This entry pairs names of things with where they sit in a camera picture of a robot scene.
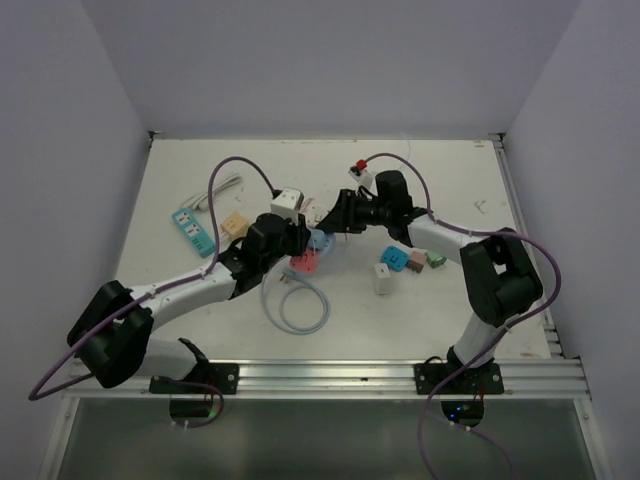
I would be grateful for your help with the tan wooden socket cube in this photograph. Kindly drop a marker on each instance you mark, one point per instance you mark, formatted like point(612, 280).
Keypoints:
point(235, 226)

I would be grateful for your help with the right side aluminium rail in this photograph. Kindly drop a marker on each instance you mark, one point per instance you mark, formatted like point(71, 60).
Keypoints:
point(536, 337)

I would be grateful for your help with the white charger plug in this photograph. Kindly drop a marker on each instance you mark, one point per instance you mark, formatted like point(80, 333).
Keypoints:
point(382, 279)

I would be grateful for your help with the light blue round socket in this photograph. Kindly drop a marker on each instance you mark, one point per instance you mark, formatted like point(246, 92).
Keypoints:
point(321, 244)

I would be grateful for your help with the aluminium front rail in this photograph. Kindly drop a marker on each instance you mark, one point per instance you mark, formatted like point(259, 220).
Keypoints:
point(529, 379)

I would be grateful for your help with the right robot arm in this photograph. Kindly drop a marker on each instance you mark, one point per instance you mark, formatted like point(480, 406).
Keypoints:
point(500, 279)

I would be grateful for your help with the blue square adapter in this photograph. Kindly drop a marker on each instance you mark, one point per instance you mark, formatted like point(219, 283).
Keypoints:
point(395, 258)

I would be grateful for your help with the aluminium rail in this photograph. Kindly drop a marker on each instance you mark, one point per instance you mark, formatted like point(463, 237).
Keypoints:
point(529, 379)
point(536, 337)

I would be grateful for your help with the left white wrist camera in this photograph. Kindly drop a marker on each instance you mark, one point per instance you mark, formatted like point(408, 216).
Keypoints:
point(287, 204)

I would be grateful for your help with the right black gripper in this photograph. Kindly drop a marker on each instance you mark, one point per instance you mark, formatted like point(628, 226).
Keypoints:
point(345, 216)

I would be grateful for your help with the pink cube plug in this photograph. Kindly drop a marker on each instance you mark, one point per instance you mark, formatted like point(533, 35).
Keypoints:
point(306, 263)

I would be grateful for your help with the green plug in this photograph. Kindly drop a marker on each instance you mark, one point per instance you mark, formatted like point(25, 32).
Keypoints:
point(434, 259)

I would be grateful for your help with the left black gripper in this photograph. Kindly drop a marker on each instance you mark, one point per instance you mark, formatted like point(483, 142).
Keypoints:
point(299, 233)

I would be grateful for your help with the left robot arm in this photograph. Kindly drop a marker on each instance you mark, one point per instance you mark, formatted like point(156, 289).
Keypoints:
point(112, 337)

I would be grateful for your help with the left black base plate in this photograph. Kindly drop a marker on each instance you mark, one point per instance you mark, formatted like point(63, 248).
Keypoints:
point(222, 378)

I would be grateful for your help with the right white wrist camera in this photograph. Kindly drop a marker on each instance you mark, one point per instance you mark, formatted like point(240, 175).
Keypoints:
point(361, 175)

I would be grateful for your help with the teal power strip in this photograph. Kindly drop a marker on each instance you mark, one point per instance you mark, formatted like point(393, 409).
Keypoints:
point(199, 239)

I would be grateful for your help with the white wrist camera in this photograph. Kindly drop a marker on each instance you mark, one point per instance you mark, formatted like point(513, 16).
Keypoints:
point(287, 204)
point(361, 175)

